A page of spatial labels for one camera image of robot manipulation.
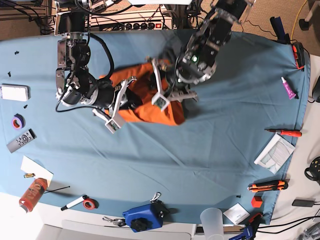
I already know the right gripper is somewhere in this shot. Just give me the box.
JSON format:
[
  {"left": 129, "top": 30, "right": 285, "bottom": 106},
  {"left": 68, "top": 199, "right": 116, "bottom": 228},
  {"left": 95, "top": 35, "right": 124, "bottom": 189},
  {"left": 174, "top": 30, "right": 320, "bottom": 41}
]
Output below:
[{"left": 92, "top": 76, "right": 137, "bottom": 134}]

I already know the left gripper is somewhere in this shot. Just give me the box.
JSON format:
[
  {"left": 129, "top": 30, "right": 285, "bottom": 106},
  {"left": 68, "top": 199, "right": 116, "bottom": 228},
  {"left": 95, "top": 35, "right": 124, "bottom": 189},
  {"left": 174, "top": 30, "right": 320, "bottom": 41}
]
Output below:
[{"left": 146, "top": 56, "right": 198, "bottom": 112}]

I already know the orange t-shirt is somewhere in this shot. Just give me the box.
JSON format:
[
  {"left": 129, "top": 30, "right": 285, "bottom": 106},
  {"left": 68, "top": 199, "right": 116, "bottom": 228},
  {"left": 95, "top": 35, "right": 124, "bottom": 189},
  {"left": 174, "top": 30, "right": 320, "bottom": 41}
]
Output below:
[{"left": 110, "top": 63, "right": 185, "bottom": 126}]

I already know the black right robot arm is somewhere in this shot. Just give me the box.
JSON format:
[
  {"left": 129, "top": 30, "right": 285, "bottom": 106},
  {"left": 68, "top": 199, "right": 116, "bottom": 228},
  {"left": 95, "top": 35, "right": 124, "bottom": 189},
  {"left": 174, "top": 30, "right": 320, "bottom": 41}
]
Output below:
[{"left": 54, "top": 0, "right": 142, "bottom": 133}]

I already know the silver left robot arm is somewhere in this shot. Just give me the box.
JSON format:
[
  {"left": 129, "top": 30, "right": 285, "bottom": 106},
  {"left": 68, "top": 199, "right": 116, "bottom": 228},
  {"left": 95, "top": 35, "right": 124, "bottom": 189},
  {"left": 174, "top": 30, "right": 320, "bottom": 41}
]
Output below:
[{"left": 147, "top": 0, "right": 255, "bottom": 111}]

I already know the power strip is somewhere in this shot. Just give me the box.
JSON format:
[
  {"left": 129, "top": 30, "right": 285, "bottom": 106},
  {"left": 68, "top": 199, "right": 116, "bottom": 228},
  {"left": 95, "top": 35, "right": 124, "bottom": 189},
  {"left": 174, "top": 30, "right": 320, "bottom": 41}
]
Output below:
[{"left": 90, "top": 21, "right": 172, "bottom": 32}]

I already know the grey remote control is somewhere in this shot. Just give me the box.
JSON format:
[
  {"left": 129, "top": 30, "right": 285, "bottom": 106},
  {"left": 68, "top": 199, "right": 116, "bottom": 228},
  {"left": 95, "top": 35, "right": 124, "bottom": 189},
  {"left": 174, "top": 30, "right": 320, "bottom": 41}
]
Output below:
[{"left": 6, "top": 128, "right": 36, "bottom": 153}]

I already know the blue table cloth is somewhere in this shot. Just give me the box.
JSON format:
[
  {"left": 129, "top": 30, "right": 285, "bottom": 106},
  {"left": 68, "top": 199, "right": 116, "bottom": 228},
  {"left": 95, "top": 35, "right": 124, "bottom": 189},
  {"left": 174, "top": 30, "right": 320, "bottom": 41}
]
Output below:
[{"left": 0, "top": 32, "right": 311, "bottom": 223}]

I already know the white box with barcode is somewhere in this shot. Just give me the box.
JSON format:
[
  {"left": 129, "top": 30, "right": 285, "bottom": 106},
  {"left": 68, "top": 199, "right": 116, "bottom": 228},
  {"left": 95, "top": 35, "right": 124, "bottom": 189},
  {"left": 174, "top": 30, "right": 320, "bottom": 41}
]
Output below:
[{"left": 0, "top": 84, "right": 30, "bottom": 102}]

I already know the purple tape roll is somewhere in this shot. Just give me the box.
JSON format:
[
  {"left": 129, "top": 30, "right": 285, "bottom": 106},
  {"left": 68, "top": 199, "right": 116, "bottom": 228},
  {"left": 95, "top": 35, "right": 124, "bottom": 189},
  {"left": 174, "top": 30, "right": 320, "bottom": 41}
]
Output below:
[{"left": 11, "top": 113, "right": 26, "bottom": 130}]

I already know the black white marker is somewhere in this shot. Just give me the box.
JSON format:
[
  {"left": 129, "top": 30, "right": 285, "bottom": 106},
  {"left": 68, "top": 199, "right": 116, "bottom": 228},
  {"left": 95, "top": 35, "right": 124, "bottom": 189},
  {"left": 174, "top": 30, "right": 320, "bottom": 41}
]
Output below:
[{"left": 60, "top": 195, "right": 88, "bottom": 211}]

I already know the silver carabiner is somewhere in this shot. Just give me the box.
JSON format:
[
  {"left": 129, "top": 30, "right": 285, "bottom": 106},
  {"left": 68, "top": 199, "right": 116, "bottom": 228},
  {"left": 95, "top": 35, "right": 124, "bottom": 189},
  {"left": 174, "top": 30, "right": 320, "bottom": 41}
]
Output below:
[{"left": 149, "top": 192, "right": 162, "bottom": 204}]

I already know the red tape roll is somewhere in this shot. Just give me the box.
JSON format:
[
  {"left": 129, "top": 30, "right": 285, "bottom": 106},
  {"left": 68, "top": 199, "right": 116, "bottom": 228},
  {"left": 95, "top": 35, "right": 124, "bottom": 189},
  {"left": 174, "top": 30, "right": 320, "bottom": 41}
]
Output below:
[{"left": 82, "top": 198, "right": 97, "bottom": 210}]

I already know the AA battery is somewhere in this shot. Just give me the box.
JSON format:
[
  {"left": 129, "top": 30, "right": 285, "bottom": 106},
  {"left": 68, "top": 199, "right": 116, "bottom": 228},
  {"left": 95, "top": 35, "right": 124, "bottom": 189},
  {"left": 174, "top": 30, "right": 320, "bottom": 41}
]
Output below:
[{"left": 23, "top": 173, "right": 35, "bottom": 178}]

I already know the blue plastic device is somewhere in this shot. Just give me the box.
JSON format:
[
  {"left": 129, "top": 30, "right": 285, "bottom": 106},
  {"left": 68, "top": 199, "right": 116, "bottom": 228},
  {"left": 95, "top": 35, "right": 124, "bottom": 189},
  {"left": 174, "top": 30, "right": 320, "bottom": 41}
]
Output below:
[{"left": 122, "top": 200, "right": 171, "bottom": 233}]

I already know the purple glue tube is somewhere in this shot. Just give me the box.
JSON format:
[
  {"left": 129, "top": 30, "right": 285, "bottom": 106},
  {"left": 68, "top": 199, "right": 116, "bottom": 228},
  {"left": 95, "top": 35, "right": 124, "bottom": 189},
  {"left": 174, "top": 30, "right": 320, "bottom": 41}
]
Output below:
[{"left": 281, "top": 76, "right": 296, "bottom": 100}]

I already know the white paper booklet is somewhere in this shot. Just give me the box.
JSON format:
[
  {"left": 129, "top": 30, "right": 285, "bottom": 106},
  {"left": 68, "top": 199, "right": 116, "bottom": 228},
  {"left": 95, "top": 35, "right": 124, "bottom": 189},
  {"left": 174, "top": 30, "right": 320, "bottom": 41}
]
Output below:
[{"left": 254, "top": 133, "right": 296, "bottom": 175}]

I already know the red screwdriver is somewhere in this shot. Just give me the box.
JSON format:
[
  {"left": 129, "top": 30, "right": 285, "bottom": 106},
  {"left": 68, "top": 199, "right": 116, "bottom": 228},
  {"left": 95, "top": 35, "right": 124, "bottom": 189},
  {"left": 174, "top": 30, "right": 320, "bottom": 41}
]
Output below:
[{"left": 265, "top": 129, "right": 303, "bottom": 138}]

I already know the translucent plastic cup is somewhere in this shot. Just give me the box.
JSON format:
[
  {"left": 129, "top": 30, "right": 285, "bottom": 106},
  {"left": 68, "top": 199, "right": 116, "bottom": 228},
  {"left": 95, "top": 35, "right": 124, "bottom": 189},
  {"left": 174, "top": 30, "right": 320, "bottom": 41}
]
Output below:
[{"left": 200, "top": 207, "right": 224, "bottom": 240}]

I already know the orange black utility knife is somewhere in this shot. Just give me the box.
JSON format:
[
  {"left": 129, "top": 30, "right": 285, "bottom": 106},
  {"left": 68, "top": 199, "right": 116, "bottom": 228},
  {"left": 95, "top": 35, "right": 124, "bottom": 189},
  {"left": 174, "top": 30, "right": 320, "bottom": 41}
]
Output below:
[{"left": 247, "top": 180, "right": 289, "bottom": 193}]

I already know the small white note card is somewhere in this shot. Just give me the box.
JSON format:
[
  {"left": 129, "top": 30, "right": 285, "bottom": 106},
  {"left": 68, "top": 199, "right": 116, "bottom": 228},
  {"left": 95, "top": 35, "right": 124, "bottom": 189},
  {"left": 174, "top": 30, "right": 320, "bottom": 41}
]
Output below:
[{"left": 223, "top": 203, "right": 250, "bottom": 225}]

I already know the red cube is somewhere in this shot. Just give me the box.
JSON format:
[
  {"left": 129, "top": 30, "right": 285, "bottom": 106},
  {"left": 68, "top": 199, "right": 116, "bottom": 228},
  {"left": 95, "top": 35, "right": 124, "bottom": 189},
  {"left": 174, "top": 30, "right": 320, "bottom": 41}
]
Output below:
[{"left": 251, "top": 196, "right": 263, "bottom": 208}]

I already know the blue clamp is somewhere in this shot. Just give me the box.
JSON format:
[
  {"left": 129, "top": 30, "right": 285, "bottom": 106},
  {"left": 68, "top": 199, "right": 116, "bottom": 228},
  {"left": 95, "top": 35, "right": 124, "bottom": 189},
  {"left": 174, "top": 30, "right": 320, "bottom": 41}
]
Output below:
[{"left": 229, "top": 212, "right": 263, "bottom": 240}]

